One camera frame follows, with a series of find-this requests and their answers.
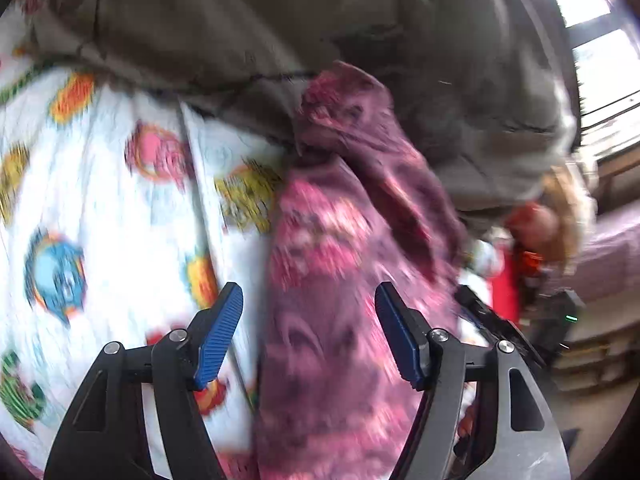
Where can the white colourful printed bedsheet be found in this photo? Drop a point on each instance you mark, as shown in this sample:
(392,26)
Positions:
(125,235)

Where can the grey cloth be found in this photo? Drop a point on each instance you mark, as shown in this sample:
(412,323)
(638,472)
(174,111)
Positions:
(300,20)

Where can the orange white fluffy cloth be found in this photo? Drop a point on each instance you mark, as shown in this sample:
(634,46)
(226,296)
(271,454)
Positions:
(570,210)

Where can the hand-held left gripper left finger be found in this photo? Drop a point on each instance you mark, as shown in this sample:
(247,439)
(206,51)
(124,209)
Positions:
(220,335)

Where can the pink padded ledge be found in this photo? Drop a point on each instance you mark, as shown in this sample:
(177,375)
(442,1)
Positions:
(615,255)

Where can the bright window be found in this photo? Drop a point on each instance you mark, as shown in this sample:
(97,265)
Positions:
(605,60)

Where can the maroon patterned small garment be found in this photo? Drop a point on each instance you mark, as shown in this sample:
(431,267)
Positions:
(325,285)

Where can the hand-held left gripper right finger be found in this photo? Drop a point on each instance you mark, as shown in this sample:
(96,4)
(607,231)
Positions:
(400,335)

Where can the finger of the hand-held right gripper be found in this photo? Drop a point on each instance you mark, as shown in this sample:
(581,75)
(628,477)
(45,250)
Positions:
(480,310)

